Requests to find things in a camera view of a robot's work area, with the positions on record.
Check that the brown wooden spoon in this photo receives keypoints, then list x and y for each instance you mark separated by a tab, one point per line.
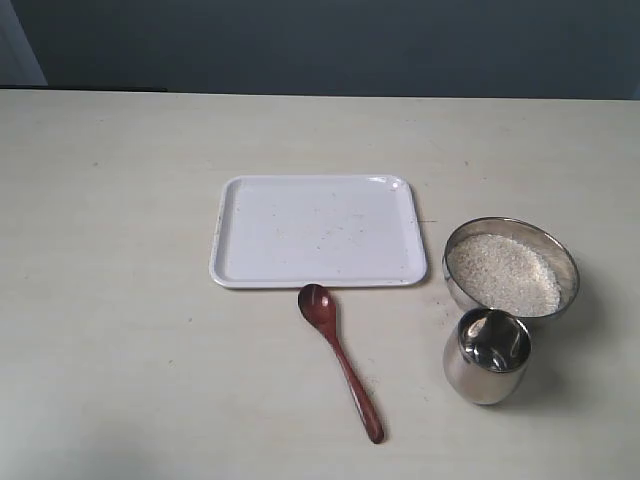
319	309

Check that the steel bowl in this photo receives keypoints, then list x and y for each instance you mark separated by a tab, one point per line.
558	257

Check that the white rice in bowl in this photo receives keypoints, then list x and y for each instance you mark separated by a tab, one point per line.
505	274

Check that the stainless steel cup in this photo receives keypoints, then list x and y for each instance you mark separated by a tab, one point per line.
486	355

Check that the white rectangular plastic tray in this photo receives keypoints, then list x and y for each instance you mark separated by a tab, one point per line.
341	231

